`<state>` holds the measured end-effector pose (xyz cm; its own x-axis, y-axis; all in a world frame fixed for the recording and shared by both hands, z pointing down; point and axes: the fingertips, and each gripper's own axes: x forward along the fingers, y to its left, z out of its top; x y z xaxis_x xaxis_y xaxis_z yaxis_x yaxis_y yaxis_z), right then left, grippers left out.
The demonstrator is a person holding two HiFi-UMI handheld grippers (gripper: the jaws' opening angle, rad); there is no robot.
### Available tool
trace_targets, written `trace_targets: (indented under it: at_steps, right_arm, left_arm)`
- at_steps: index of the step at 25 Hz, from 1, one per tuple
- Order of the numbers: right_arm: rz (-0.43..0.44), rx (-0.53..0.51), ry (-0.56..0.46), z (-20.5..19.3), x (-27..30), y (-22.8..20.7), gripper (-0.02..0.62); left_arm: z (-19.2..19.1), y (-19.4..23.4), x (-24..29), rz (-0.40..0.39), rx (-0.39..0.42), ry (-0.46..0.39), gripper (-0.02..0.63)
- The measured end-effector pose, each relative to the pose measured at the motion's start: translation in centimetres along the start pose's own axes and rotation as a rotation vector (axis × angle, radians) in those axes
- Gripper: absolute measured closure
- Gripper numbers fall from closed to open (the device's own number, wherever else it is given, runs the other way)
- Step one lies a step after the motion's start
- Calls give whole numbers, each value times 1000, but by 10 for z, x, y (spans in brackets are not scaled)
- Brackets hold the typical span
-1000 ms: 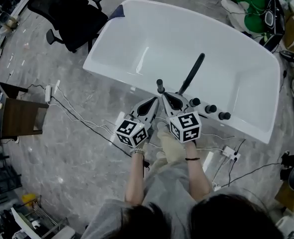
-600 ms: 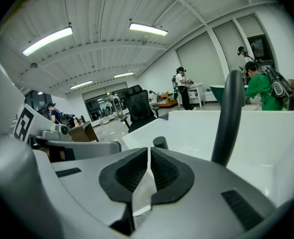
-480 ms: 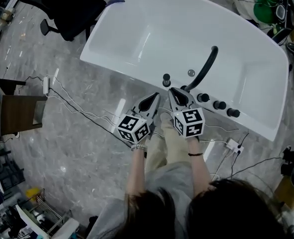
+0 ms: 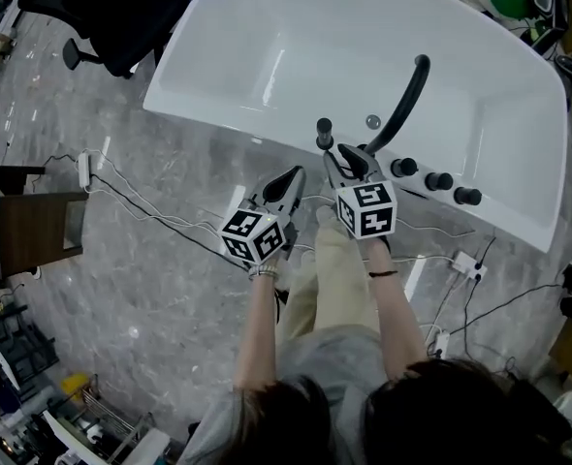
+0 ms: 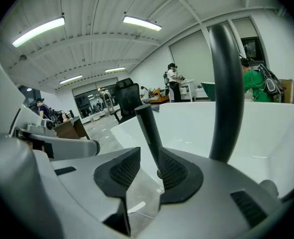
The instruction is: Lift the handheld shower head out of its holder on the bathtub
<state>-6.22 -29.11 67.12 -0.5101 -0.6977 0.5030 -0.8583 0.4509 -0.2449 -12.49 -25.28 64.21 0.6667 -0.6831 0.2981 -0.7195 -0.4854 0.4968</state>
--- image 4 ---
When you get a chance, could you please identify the long white power strip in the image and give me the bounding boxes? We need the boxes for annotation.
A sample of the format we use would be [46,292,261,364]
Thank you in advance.
[77,152,92,189]

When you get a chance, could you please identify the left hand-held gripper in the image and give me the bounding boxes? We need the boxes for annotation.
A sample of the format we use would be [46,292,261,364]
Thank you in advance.
[217,165,308,265]

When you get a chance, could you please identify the white bathtub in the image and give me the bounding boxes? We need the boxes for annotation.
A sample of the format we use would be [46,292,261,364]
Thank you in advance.
[142,0,569,255]

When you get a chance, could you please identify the white floor cable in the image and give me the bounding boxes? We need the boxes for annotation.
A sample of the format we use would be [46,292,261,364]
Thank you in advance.
[88,156,476,266]

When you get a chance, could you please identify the person's right forearm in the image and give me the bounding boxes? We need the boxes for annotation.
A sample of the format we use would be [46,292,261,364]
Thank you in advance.
[362,237,431,386]

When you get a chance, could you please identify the black gooseneck faucet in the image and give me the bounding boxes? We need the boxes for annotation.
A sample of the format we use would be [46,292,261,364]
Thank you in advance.
[357,53,432,158]

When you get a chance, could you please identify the beaded bracelet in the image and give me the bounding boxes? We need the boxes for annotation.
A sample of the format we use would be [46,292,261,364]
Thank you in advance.
[246,263,279,282]

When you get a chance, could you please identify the person's grey t-shirt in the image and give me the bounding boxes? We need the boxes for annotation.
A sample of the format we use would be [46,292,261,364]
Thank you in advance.
[176,325,390,465]

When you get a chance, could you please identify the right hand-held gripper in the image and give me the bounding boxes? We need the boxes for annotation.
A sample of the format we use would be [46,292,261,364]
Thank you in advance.
[322,142,399,241]

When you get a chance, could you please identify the person's left forearm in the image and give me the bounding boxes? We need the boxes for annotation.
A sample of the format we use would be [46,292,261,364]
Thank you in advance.
[232,271,283,392]

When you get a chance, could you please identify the brown wooden desk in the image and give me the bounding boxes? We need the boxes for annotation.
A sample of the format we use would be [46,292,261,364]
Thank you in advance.
[0,164,90,281]

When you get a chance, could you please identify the black office chair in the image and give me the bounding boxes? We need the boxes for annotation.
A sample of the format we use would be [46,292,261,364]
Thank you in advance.
[13,0,193,80]

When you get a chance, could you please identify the yellow container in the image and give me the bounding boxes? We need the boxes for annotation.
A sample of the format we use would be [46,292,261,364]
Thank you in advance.
[61,374,89,397]

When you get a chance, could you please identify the metal wire rack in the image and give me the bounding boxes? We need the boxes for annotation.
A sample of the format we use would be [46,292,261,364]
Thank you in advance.
[79,374,155,460]

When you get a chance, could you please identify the person's beige trousers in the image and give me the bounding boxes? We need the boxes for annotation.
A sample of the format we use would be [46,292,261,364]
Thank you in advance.
[275,209,380,344]

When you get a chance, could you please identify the black floor cable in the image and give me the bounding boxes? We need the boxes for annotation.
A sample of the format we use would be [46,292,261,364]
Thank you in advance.
[42,154,249,271]
[447,282,567,339]

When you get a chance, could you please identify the square white power strip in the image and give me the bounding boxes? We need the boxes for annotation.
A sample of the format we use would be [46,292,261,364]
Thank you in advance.
[452,250,489,281]

